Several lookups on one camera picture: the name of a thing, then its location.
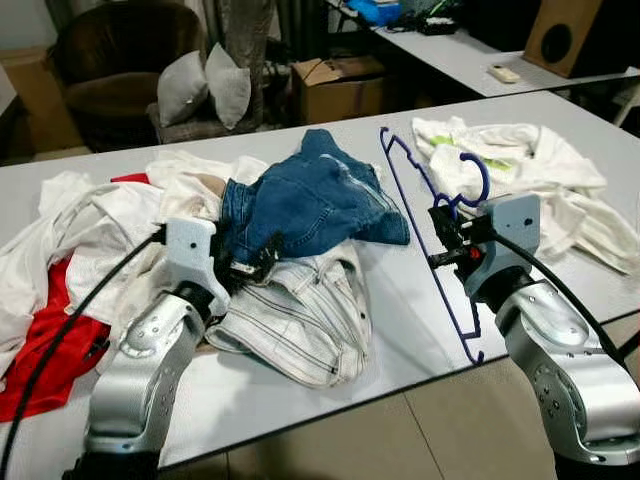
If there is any white desk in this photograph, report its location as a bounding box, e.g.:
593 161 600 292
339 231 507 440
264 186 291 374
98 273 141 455
325 0 640 101

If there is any black device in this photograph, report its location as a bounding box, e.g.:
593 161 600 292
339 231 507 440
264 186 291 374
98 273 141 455
415 8 461 36

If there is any white shirt with green label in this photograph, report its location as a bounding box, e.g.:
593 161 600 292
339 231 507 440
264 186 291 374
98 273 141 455
410 116 640 276

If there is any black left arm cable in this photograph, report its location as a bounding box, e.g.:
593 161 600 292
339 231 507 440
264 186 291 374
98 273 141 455
0 228 169 480

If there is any blue denim garment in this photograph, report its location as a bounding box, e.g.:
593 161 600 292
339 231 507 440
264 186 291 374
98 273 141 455
218 128 413 266

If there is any brown cardboard box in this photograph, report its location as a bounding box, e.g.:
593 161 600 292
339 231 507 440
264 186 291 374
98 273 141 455
293 57 389 126
0 45 81 156

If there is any grey cushion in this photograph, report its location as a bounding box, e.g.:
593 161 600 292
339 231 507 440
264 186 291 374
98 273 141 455
205 42 253 131
157 50 211 128

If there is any brown armchair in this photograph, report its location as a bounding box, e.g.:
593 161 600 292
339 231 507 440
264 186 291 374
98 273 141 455
52 0 266 151

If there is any cream garment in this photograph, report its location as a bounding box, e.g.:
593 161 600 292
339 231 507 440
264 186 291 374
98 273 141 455
145 148 269 231

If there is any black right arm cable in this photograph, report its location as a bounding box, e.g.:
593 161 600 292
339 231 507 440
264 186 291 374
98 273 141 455
490 230 640 366

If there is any purple plastic hanger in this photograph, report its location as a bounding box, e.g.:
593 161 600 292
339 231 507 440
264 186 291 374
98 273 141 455
378 126 491 366

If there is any wooden speaker box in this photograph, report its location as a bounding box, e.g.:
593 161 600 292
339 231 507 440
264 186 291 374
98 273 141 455
522 0 640 79

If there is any white crumpled shirt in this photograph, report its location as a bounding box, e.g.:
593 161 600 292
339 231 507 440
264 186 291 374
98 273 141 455
0 170 171 381

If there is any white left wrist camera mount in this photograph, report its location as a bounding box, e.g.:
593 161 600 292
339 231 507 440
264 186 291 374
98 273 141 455
163 217 233 306

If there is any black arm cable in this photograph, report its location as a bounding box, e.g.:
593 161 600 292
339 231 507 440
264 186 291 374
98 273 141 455
0 228 169 480
490 230 640 366

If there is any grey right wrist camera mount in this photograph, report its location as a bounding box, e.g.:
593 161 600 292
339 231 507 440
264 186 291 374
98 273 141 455
465 193 543 301

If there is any white thin-striped shirt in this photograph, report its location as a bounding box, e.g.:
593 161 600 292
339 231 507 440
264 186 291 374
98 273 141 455
205 240 374 389

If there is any blue box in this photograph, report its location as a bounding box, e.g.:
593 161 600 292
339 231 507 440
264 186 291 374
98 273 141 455
348 0 403 26

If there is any red garment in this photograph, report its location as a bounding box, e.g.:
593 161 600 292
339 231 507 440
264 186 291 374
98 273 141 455
0 172 151 423

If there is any grey patterned curtain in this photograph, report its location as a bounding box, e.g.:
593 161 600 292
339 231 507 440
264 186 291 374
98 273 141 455
205 0 281 76

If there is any white remote control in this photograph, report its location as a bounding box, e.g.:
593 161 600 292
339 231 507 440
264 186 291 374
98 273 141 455
488 64 523 85

